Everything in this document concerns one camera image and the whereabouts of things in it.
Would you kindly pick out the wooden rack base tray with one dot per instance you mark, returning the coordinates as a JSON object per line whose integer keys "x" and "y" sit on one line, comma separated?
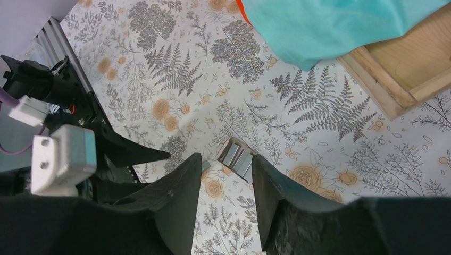
{"x": 400, "y": 74}

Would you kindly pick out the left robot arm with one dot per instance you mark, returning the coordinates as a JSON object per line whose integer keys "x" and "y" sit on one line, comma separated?
{"x": 37, "y": 96}

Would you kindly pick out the red staple box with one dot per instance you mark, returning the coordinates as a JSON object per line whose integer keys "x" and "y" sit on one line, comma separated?
{"x": 237, "y": 156}

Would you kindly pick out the orange t-shirt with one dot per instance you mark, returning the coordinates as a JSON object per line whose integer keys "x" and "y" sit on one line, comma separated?
{"x": 242, "y": 11}

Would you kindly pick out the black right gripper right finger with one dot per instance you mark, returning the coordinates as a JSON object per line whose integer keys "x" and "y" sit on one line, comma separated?
{"x": 295, "y": 220}

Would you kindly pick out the teal t-shirt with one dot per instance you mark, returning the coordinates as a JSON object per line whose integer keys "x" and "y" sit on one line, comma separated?
{"x": 303, "y": 32}

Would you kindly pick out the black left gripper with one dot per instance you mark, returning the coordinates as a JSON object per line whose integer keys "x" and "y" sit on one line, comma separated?
{"x": 115, "y": 179}

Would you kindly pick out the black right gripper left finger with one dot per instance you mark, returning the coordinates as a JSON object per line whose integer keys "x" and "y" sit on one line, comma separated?
{"x": 161, "y": 221}

